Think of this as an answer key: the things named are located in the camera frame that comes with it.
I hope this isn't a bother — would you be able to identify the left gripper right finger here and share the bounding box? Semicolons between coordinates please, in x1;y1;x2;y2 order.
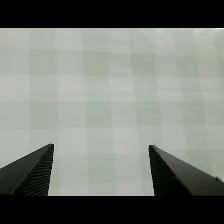
148;144;224;197

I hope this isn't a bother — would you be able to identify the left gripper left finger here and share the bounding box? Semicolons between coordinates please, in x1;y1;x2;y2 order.
0;142;55;197

